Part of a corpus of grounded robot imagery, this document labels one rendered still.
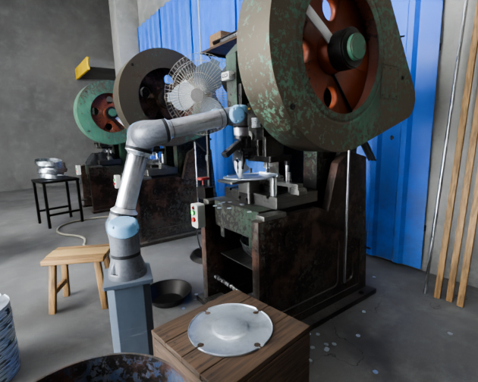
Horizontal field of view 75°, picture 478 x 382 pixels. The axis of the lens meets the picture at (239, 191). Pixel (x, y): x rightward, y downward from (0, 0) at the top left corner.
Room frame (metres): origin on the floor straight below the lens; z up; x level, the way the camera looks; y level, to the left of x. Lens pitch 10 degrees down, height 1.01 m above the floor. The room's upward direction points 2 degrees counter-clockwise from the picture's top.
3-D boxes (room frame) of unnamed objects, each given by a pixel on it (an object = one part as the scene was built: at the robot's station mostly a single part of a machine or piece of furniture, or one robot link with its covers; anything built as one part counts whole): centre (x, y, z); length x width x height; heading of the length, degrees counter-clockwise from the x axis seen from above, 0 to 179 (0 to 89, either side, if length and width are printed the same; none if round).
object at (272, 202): (1.71, -0.17, 0.68); 0.45 x 0.30 x 0.06; 36
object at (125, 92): (3.32, 0.55, 0.87); 1.53 x 0.99 x 1.74; 124
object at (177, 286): (1.77, 0.46, 0.04); 0.30 x 0.30 x 0.07
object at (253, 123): (1.68, -0.13, 1.04); 0.17 x 0.15 x 0.30; 126
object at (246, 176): (1.63, -0.06, 0.79); 0.29 x 0.29 x 0.01
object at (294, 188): (1.57, -0.27, 0.76); 0.17 x 0.06 x 0.10; 36
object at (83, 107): (4.71, 1.65, 0.87); 1.53 x 0.99 x 1.74; 129
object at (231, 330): (0.97, 0.04, 0.35); 0.29 x 0.29 x 0.01
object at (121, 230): (1.21, 0.47, 0.62); 0.13 x 0.12 x 0.14; 27
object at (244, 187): (1.60, -0.03, 0.72); 0.25 x 0.14 x 0.14; 126
